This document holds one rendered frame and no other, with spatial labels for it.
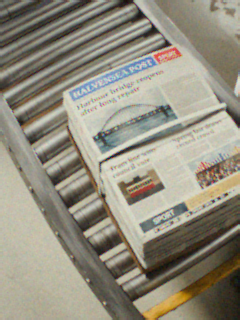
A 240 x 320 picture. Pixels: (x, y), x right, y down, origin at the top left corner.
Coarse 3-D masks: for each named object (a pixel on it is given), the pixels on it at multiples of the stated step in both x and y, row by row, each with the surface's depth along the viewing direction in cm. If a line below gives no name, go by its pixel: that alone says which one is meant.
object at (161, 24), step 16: (128, 0) 193; (144, 0) 191; (144, 16) 190; (160, 16) 189; (160, 32) 187; (176, 32) 187; (192, 48) 185; (208, 64) 183; (208, 80) 181; (224, 96) 180
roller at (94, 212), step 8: (232, 120) 178; (96, 200) 170; (80, 208) 169; (88, 208) 168; (96, 208) 168; (104, 208) 169; (80, 216) 168; (88, 216) 168; (96, 216) 168; (104, 216) 169; (80, 224) 167; (88, 224) 168; (96, 224) 170
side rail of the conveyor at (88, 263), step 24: (0, 96) 178; (0, 120) 176; (24, 144) 173; (24, 168) 171; (48, 192) 169; (48, 216) 168; (72, 216) 168; (72, 240) 166; (96, 264) 164; (96, 288) 162; (120, 288) 162; (120, 312) 160
